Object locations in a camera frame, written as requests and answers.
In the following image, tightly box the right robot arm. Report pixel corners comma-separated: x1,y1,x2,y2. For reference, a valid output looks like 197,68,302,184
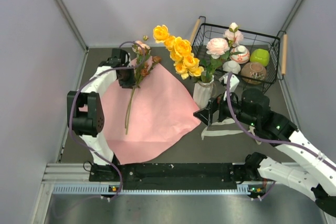
193,89,335,216

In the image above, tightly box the yellow flower stem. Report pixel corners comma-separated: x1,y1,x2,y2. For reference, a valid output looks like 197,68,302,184
153,25,204,80

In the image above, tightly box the green plastic bowl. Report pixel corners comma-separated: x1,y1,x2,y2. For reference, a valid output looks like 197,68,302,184
250,48,270,67

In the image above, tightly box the brown ceramic bowl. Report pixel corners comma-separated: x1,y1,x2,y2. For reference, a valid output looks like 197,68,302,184
241,62,267,85

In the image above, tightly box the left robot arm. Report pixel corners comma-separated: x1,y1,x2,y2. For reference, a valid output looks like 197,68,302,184
67,48,135,182

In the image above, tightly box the white cable duct rail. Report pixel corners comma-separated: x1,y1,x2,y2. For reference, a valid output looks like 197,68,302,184
52,184,263,196

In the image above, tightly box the cream ribbon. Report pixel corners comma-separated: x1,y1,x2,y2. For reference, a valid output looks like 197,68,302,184
201,118,263,145

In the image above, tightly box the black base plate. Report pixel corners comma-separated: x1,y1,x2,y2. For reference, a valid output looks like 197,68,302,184
88,163,249,190

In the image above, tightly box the artificial flower bunch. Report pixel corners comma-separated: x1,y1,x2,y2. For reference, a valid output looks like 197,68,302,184
124,35,161,135

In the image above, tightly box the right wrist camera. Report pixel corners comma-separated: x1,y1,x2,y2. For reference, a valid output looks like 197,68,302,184
219,72,239,101

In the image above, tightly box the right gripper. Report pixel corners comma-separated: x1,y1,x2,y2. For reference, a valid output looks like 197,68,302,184
194,87,258,127

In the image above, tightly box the light pink flower stem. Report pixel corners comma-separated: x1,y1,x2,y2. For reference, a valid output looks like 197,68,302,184
200,22,245,83

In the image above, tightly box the white red patterned bowl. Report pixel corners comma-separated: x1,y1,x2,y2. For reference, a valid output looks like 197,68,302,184
230,45,250,65

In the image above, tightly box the black wire basket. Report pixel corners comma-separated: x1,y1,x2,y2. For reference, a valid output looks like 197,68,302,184
191,16,285,93

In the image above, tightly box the pink wrapping paper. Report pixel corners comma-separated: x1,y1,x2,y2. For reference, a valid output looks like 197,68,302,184
78,58,202,166

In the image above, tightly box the white ribbed vase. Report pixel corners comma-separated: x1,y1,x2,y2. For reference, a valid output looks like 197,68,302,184
193,77,215,109

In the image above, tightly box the small white bowl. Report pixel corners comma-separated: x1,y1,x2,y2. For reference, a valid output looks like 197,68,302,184
223,60,241,74

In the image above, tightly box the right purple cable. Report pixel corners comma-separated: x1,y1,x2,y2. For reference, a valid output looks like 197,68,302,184
226,72,336,200

